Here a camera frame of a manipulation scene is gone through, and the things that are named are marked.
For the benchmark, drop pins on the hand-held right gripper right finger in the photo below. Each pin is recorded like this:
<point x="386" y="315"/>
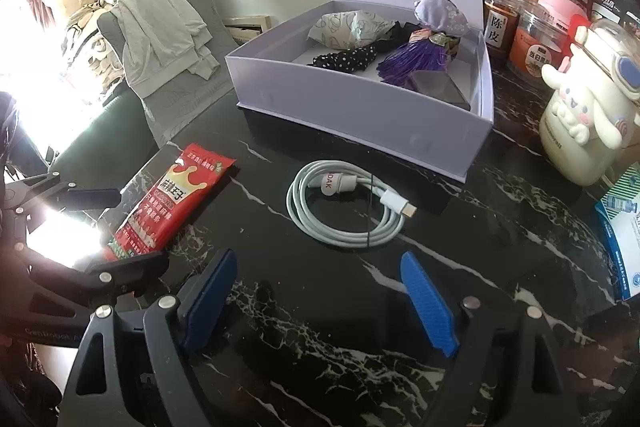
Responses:
<point x="430" y="307"/>

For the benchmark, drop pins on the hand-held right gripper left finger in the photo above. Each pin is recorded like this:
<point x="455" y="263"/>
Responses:
<point x="210" y="297"/>

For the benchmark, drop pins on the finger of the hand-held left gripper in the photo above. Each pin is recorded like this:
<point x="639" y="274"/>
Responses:
<point x="135" y="262"/>
<point x="95" y="196"/>

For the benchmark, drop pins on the red snack packet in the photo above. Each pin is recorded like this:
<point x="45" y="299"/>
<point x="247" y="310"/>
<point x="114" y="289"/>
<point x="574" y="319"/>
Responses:
<point x="160" y="202"/>

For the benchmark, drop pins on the lavender cardboard box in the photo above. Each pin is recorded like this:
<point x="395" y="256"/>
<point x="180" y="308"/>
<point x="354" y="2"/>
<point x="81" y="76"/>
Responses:
<point x="350" y="122"/>

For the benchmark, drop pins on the dark grey pouch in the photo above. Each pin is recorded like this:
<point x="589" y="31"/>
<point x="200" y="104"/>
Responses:
<point x="435" y="89"/>

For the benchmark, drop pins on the purple tassel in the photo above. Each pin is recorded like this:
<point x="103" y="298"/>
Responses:
<point x="410" y="62"/>

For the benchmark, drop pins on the black polka dot scrunchie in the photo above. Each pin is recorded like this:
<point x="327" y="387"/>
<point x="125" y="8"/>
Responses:
<point x="350" y="57"/>

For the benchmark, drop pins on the purple sachet bag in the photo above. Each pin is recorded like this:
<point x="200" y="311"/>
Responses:
<point x="445" y="14"/>

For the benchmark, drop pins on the white leaf print pouch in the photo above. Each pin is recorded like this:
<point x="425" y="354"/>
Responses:
<point x="340" y="27"/>

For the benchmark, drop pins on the pile of beige bedding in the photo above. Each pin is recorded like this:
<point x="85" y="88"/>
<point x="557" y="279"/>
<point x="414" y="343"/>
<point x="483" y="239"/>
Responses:
<point x="95" y="52"/>

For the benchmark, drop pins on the grey cushioned chair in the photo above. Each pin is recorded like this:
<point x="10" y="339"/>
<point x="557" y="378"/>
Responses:
<point x="200" y="82"/>

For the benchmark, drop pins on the light grey garment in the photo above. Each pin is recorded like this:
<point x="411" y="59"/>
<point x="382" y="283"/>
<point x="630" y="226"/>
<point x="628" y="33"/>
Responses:
<point x="155" y="32"/>

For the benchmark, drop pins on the blue and white medicine box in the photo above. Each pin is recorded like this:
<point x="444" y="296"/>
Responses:
<point x="625" y="247"/>

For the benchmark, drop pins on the white cartoon dog bottle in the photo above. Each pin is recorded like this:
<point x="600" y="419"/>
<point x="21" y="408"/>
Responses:
<point x="575" y="142"/>

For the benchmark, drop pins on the striped snack packet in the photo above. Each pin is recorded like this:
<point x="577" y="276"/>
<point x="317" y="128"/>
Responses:
<point x="454" y="47"/>

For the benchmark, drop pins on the clear jar orange label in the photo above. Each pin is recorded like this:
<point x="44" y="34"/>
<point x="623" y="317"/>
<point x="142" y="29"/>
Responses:
<point x="532" y="47"/>

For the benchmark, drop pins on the clear jar brown label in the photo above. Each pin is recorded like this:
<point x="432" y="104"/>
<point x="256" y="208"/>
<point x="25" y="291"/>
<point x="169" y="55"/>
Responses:
<point x="500" y="29"/>

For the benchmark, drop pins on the pink round container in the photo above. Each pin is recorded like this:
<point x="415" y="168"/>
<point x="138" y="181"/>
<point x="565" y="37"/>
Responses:
<point x="562" y="9"/>

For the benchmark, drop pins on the black foil bag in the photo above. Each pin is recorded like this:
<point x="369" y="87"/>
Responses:
<point x="612" y="4"/>

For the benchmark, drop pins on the wooden picture frame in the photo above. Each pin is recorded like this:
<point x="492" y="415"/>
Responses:
<point x="250" y="29"/>

